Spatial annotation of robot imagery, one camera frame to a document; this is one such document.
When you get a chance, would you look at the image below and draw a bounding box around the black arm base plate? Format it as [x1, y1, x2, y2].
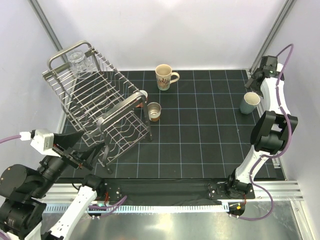
[104, 178, 255, 206]

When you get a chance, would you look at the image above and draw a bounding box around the white slotted cable duct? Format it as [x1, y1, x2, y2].
[44, 202, 230, 214]

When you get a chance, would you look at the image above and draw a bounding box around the left aluminium frame post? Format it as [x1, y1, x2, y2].
[28, 0, 63, 51]

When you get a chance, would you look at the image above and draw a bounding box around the stainless steel dish rack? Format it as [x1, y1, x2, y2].
[42, 40, 153, 168]

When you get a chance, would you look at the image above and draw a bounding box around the steel cup with brown band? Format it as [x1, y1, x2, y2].
[147, 102, 162, 122]

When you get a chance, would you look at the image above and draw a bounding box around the cream floral ceramic mug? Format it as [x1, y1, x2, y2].
[155, 64, 180, 91]

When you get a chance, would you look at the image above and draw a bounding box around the aluminium frame post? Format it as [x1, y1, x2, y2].
[248, 0, 297, 74]
[28, 0, 63, 51]

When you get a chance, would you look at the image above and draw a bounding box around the teal ceramic cup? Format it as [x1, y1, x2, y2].
[239, 92, 261, 115]

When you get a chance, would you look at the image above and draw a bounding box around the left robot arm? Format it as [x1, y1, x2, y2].
[0, 129, 106, 240]

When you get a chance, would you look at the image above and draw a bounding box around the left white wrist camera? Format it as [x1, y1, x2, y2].
[20, 128, 55, 154]

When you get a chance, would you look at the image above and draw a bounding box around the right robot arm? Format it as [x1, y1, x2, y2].
[225, 55, 298, 199]

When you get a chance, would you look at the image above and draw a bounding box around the clear faceted glass cup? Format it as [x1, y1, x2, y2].
[67, 50, 94, 80]

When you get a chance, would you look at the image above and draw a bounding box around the small orange white cup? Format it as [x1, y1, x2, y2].
[134, 90, 149, 109]

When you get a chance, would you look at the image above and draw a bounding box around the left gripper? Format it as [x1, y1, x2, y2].
[30, 129, 105, 197]

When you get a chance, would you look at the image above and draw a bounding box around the right aluminium frame post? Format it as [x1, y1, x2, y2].
[248, 0, 297, 74]

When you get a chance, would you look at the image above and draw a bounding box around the black grid mat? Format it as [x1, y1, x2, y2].
[60, 70, 260, 183]

